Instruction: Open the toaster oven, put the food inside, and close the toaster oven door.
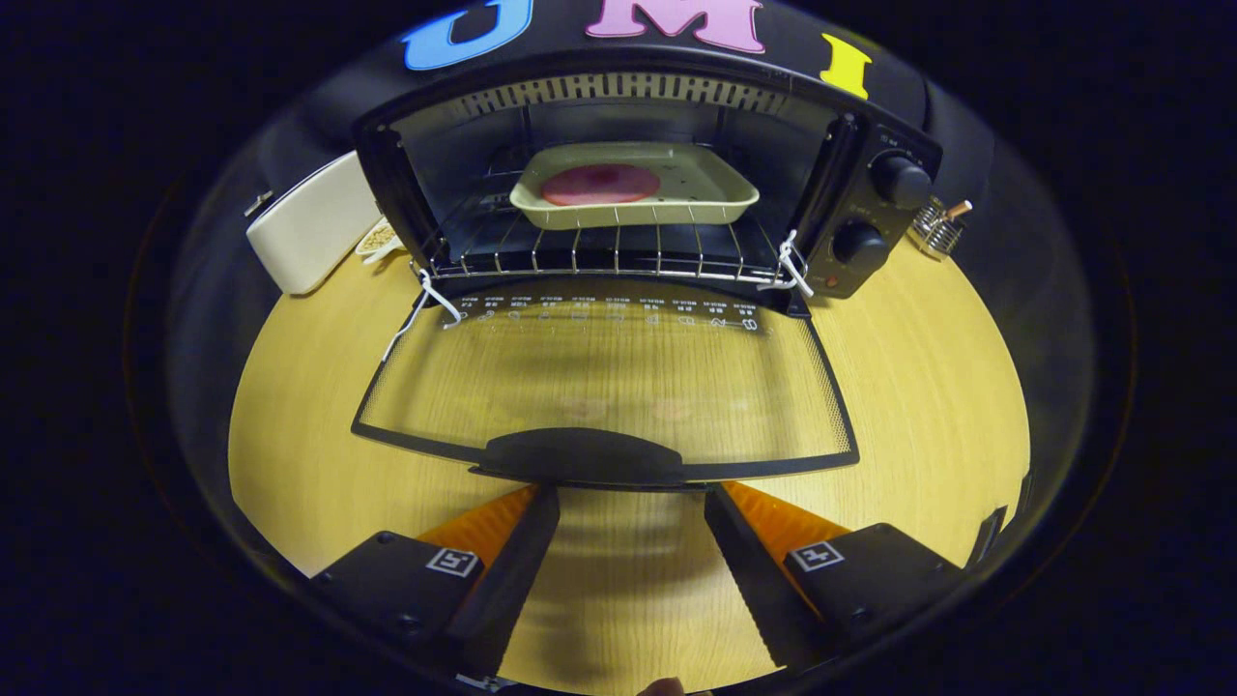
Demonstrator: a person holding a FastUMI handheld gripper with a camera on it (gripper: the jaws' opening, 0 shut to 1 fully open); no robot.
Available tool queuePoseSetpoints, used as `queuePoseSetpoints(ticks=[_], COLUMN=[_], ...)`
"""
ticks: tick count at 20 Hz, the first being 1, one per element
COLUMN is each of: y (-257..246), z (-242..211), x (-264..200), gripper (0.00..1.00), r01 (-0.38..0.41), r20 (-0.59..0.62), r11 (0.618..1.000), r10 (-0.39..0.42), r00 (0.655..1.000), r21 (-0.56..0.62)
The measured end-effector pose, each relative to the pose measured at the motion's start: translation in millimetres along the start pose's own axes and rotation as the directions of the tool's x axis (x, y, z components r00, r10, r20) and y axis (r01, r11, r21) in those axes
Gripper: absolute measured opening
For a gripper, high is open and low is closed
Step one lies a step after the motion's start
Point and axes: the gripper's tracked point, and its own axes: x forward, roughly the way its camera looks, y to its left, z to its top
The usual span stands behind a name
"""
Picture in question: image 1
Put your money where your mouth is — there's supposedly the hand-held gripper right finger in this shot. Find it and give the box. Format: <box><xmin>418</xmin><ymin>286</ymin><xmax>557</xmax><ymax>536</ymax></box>
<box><xmin>704</xmin><ymin>481</ymin><xmax>967</xmax><ymax>673</ymax></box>

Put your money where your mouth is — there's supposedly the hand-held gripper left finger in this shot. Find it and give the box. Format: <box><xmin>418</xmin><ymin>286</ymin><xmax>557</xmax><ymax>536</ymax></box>
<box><xmin>309</xmin><ymin>483</ymin><xmax>561</xmax><ymax>678</ymax></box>

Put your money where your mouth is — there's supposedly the black toaster oven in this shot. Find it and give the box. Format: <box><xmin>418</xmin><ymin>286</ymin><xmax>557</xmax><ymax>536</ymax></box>
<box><xmin>350</xmin><ymin>58</ymin><xmax>945</xmax><ymax>489</ymax></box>

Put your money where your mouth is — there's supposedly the cream square plate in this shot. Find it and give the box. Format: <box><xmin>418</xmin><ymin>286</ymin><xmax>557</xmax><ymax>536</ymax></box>
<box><xmin>509</xmin><ymin>142</ymin><xmax>761</xmax><ymax>230</ymax></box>

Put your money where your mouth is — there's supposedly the pink ham slice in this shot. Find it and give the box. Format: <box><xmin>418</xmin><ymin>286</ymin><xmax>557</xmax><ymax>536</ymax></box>
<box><xmin>539</xmin><ymin>163</ymin><xmax>663</xmax><ymax>207</ymax></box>

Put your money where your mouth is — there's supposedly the white pop-up toaster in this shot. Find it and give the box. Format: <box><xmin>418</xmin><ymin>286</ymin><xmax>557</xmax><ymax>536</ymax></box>
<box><xmin>245</xmin><ymin>150</ymin><xmax>383</xmax><ymax>296</ymax></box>

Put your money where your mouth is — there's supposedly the small dish with snacks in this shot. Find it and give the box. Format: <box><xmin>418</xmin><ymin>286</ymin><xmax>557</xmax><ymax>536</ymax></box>
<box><xmin>355</xmin><ymin>217</ymin><xmax>407</xmax><ymax>264</ymax></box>

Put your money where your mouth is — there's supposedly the white string loop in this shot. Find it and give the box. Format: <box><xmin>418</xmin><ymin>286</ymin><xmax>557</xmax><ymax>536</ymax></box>
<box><xmin>382</xmin><ymin>269</ymin><xmax>465</xmax><ymax>361</ymax></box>
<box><xmin>757</xmin><ymin>229</ymin><xmax>816</xmax><ymax>298</ymax></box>

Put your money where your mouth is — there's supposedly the metal wire holder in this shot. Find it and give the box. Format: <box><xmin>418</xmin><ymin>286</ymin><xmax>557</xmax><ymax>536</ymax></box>
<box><xmin>908</xmin><ymin>198</ymin><xmax>967</xmax><ymax>260</ymax></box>

